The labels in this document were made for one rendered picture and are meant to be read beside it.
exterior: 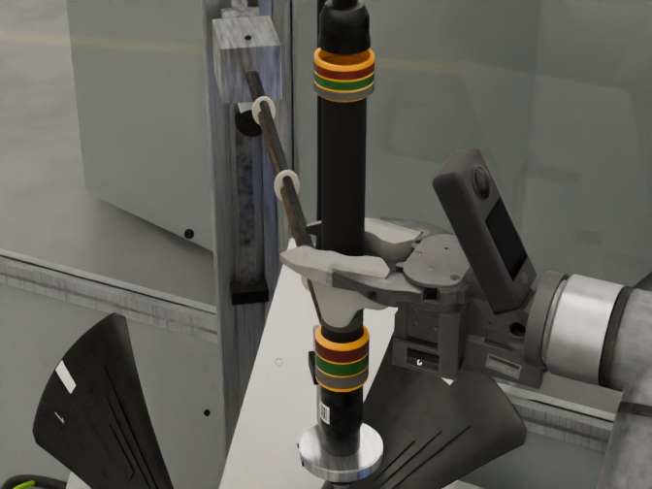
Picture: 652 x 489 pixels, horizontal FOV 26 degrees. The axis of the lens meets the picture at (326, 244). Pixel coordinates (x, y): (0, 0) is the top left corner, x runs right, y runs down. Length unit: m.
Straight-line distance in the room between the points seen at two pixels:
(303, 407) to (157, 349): 0.67
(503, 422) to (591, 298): 0.32
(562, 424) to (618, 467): 1.01
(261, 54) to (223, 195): 0.27
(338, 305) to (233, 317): 0.89
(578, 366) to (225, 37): 0.77
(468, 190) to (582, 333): 0.13
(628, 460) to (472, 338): 0.15
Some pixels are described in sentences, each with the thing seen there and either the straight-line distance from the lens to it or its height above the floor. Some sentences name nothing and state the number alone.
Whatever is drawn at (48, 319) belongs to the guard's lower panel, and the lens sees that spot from 2.37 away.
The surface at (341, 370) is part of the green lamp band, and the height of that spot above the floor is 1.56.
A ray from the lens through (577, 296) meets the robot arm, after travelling 1.01.
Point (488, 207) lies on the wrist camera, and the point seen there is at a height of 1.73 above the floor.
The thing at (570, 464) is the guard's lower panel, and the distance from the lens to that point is 2.05.
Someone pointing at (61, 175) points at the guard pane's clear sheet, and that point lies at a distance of 2.22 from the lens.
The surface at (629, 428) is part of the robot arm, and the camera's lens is 1.00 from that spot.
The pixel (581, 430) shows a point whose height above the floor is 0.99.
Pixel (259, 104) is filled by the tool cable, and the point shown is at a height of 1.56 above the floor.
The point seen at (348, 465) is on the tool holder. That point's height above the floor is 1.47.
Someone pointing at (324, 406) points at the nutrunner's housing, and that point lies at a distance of 1.16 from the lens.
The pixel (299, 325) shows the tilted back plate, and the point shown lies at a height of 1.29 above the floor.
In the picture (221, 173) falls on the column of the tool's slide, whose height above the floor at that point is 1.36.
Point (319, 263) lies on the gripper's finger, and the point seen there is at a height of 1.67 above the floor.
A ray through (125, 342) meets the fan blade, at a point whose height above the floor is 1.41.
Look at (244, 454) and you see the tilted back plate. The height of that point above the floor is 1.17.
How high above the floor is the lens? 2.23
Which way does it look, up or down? 31 degrees down
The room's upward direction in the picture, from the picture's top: straight up
